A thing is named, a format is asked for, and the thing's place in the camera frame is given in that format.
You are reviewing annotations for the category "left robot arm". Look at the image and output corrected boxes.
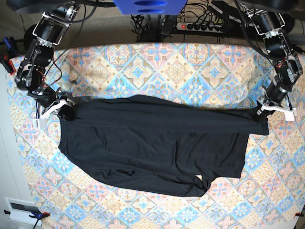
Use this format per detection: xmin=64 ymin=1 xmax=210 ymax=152
xmin=234 ymin=0 xmax=303 ymax=121

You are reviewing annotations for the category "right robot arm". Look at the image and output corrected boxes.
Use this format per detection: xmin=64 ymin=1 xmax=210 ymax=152
xmin=8 ymin=0 xmax=80 ymax=128

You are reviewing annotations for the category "red black clamp upper left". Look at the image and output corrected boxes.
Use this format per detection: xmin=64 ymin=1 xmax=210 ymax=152
xmin=0 ymin=37 xmax=16 ymax=75

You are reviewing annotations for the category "white power strip red switch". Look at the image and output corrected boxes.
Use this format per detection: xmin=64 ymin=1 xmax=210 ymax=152
xmin=176 ymin=22 xmax=222 ymax=33

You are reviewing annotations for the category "black round stool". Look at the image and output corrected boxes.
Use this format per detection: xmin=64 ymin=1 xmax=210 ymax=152
xmin=23 ymin=24 xmax=37 ymax=51

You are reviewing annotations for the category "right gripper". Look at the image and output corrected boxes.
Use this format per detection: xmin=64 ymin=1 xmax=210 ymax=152
xmin=27 ymin=85 xmax=74 ymax=129

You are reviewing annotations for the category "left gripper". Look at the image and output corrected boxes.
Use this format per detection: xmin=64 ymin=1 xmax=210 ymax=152
xmin=257 ymin=76 xmax=296 ymax=121

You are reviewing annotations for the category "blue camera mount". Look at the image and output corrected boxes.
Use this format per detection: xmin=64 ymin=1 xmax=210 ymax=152
xmin=113 ymin=0 xmax=187 ymax=15

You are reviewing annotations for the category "patterned tablecloth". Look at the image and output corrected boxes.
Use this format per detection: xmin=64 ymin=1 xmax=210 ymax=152
xmin=4 ymin=43 xmax=305 ymax=229

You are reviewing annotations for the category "white floor vent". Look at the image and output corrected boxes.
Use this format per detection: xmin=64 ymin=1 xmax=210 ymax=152
xmin=5 ymin=197 xmax=39 ymax=226

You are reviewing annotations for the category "black t-shirt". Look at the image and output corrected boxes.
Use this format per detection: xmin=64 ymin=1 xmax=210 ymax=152
xmin=59 ymin=95 xmax=269 ymax=197

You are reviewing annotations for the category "blue clamp lower left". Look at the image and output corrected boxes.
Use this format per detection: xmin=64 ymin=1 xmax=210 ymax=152
xmin=3 ymin=209 xmax=51 ymax=229

